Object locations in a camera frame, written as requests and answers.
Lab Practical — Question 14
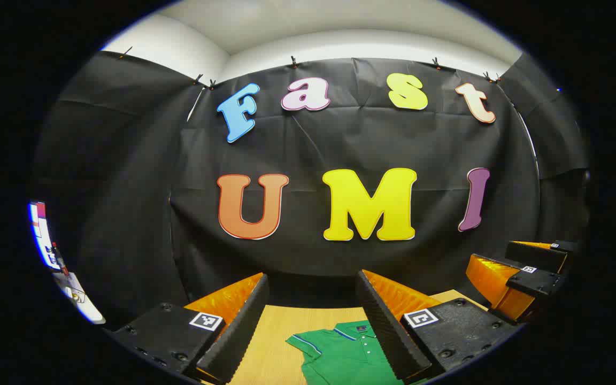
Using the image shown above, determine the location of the row of small cloth clips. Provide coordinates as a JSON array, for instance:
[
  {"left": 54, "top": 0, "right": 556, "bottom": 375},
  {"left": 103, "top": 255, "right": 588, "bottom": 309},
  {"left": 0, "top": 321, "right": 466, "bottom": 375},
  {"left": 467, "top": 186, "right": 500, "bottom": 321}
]
[{"left": 118, "top": 45, "right": 503, "bottom": 90}]

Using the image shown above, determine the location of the computer monitor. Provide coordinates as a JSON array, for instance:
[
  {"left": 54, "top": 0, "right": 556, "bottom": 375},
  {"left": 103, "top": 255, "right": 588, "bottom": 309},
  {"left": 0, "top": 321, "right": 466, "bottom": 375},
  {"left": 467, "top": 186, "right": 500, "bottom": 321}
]
[{"left": 28, "top": 201, "right": 63, "bottom": 271}]

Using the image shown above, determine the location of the small red bottle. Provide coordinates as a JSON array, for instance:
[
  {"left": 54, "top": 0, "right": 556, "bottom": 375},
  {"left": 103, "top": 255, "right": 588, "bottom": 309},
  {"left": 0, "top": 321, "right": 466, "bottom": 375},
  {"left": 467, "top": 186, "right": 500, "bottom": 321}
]
[{"left": 51, "top": 242, "right": 70, "bottom": 275}]

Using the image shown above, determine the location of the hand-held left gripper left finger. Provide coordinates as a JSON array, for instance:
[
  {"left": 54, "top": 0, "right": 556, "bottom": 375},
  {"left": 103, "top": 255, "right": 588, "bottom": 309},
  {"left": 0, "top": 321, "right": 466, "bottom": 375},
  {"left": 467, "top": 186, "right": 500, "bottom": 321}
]
[{"left": 110, "top": 272, "right": 271, "bottom": 384}]

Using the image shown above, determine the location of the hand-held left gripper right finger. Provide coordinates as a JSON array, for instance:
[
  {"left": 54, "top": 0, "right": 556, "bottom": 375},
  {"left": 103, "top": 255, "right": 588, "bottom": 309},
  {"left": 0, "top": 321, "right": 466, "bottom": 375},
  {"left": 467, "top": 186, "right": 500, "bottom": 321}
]
[{"left": 355, "top": 268, "right": 525, "bottom": 382}]

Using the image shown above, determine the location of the black backdrop cloth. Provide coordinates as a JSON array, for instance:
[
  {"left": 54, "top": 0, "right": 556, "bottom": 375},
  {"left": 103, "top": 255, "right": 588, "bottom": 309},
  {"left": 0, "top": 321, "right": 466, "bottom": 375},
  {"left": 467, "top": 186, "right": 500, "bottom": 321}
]
[{"left": 30, "top": 51, "right": 592, "bottom": 328}]

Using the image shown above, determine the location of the white side table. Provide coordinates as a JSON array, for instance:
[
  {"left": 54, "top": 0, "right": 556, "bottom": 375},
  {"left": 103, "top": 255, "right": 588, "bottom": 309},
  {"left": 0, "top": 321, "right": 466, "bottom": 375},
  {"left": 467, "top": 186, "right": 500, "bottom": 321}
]
[{"left": 54, "top": 271, "right": 107, "bottom": 326}]

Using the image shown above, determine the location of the green T-shirt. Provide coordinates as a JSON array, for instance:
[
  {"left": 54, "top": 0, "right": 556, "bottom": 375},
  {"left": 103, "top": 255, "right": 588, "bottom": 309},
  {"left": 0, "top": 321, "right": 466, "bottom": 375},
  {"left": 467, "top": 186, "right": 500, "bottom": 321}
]
[{"left": 286, "top": 320, "right": 406, "bottom": 385}]

